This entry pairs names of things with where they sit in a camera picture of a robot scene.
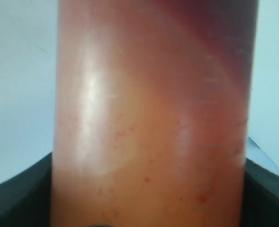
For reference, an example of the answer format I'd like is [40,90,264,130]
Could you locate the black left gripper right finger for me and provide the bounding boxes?
[240,159,279,227]

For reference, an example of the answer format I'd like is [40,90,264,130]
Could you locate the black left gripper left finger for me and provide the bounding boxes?
[0,153,52,227]

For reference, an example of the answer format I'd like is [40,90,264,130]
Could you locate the red sauce squeeze bottle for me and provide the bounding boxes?
[50,0,259,227]

